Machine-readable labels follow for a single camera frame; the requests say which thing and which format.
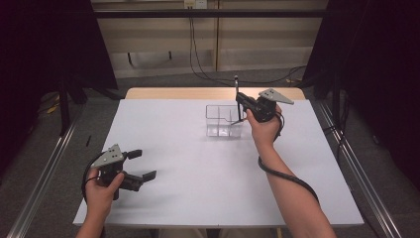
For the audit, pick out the person's right hand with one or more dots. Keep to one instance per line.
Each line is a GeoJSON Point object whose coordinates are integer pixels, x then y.
{"type": "Point", "coordinates": [265, 132]}

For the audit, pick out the person's left hand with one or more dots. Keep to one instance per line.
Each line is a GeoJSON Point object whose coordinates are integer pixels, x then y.
{"type": "Point", "coordinates": [99, 195]}

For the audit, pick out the black curtain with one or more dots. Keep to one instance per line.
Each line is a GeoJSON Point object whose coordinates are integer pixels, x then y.
{"type": "Point", "coordinates": [39, 49]}
{"type": "Point", "coordinates": [379, 49]}

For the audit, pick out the white wall socket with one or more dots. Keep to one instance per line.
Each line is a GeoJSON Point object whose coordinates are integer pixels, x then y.
{"type": "Point", "coordinates": [195, 3]}

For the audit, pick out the white table sheet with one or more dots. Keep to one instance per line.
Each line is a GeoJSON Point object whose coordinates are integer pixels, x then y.
{"type": "Point", "coordinates": [198, 172]}

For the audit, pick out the clear acrylic organizer box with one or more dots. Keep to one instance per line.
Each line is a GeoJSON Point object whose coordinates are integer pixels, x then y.
{"type": "Point", "coordinates": [219, 122]}

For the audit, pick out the aluminium frame rail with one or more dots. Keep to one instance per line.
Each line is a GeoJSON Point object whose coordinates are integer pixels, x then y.
{"type": "Point", "coordinates": [43, 178]}
{"type": "Point", "coordinates": [363, 178]}

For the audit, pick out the silver ferrule makeup brush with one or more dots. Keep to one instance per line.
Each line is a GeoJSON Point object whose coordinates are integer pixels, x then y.
{"type": "Point", "coordinates": [236, 82]}

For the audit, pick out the black stand leg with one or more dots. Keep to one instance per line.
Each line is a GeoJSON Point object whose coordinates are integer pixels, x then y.
{"type": "Point", "coordinates": [64, 109]}

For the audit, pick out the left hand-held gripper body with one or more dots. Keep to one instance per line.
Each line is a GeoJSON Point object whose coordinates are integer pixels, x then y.
{"type": "Point", "coordinates": [110, 157]}

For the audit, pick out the small black stick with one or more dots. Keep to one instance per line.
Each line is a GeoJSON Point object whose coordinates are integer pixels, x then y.
{"type": "Point", "coordinates": [88, 141]}

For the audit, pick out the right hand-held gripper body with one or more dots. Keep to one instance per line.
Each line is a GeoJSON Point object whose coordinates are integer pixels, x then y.
{"type": "Point", "coordinates": [264, 109]}

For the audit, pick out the wooden table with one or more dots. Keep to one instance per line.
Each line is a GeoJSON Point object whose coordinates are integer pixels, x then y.
{"type": "Point", "coordinates": [181, 93]}

